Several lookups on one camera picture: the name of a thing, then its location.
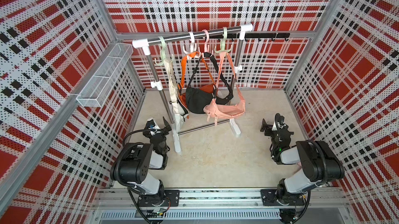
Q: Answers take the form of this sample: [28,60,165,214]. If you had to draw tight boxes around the black fanny pack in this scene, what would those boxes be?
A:
[185,52,219,114]

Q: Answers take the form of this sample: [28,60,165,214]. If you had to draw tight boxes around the pink fanny pack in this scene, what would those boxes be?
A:
[203,52,245,125]

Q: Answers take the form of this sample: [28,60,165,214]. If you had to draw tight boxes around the orange fanny pack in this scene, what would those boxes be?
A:
[178,53,215,107]

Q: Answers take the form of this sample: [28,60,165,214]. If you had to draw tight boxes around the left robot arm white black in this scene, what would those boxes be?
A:
[110,118,171,206]

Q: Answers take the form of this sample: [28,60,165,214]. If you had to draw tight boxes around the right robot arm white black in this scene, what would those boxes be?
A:
[260,113,345,206]

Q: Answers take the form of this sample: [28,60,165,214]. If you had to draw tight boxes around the light green hook left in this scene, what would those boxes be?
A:
[155,36,175,66]

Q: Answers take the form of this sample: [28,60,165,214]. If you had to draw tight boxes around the light green hook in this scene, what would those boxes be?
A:
[214,27,232,54]
[155,36,175,66]

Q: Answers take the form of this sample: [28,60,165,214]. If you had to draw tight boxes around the white hook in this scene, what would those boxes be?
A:
[182,32,201,59]

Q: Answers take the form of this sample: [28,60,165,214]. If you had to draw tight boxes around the pink hook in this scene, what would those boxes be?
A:
[202,29,214,58]

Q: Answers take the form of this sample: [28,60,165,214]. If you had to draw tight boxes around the light green hook right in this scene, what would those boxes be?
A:
[214,27,232,54]

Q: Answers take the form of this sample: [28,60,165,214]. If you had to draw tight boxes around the cream fanny pack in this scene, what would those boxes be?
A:
[164,58,189,125]

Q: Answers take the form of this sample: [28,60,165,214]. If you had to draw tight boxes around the garment rack steel white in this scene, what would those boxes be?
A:
[132,23,254,155]

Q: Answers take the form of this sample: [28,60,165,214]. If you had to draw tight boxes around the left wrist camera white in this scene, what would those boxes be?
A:
[145,118,156,129]

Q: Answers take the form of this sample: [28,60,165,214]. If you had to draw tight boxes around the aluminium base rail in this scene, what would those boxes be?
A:
[90,188,351,224]

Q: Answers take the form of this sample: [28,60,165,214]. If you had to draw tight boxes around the black wall hook rail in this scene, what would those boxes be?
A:
[210,32,291,40]

